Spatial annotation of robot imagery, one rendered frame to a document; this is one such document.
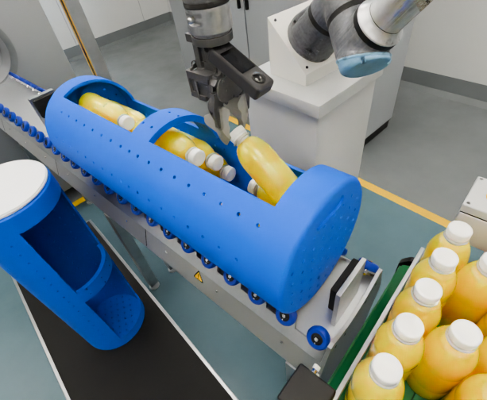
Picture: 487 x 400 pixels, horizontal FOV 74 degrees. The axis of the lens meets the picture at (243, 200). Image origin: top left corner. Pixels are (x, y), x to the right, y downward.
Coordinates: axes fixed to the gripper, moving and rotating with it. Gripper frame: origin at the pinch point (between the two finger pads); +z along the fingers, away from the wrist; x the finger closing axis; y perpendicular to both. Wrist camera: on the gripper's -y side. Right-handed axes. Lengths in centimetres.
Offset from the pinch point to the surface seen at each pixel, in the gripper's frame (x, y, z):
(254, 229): 16.0, -18.1, 2.6
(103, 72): -27, 115, 21
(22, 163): 29, 69, 18
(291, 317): 16.2, -25.3, 24.4
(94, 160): 19.3, 32.4, 8.0
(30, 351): 78, 96, 122
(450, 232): -8.8, -42.1, 10.9
